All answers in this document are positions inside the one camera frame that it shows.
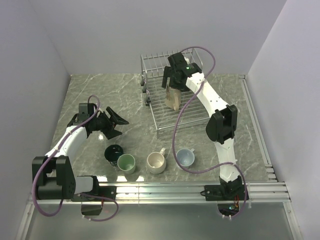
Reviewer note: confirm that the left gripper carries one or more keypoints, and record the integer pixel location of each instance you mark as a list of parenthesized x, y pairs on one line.
[(109, 132)]

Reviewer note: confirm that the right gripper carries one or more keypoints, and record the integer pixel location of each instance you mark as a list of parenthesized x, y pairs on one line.
[(168, 73)]

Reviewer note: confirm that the dark green mug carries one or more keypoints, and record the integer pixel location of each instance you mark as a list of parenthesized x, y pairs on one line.
[(112, 154)]

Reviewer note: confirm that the cream tall mug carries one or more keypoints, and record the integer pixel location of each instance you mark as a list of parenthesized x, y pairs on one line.
[(173, 98)]

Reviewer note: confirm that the light green cup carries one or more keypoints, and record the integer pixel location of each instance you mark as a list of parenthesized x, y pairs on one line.
[(126, 163)]

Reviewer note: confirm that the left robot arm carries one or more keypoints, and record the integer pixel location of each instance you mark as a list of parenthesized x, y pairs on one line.
[(53, 175)]

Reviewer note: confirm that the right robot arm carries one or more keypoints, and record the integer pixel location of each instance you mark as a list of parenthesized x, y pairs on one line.
[(220, 129)]

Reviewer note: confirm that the metal dish rack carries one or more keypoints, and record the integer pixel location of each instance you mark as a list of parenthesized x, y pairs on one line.
[(164, 118)]

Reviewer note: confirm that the beige speckled mug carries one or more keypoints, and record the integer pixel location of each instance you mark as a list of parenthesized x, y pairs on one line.
[(156, 161)]

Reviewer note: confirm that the light blue mug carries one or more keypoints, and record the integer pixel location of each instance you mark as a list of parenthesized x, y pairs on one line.
[(186, 157)]

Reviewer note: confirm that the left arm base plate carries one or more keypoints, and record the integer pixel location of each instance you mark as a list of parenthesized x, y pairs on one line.
[(98, 208)]

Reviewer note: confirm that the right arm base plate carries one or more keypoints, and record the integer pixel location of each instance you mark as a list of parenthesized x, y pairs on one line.
[(228, 198)]

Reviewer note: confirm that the aluminium rail frame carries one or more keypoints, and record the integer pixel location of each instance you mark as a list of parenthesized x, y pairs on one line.
[(165, 206)]

